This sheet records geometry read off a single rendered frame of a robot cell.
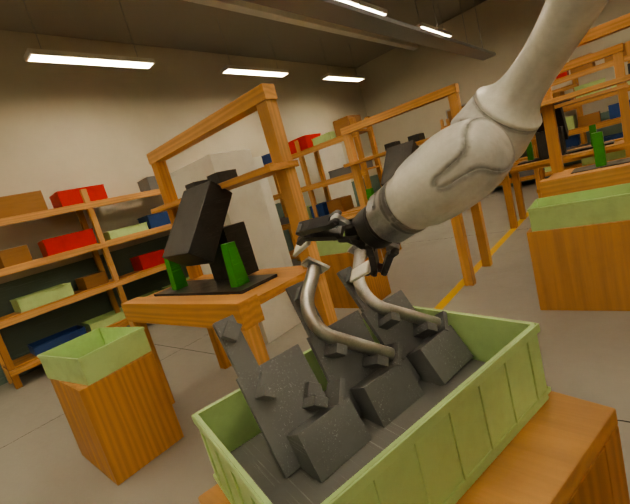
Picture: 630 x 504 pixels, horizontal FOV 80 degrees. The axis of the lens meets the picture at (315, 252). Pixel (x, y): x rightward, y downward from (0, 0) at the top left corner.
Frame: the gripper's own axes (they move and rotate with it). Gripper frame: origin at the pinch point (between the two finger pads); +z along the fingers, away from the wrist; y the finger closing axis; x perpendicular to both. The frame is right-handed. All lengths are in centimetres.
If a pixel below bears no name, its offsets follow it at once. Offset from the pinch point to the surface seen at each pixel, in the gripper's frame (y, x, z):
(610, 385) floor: -186, -33, 50
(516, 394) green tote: -40.0, 15.7, -11.3
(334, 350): -8.7, 15.0, 5.9
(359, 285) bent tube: -12.6, -2.4, 7.7
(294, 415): -5.5, 28.5, 11.0
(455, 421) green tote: -23.7, 24.7, -12.7
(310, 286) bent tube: 0.1, 3.9, 5.7
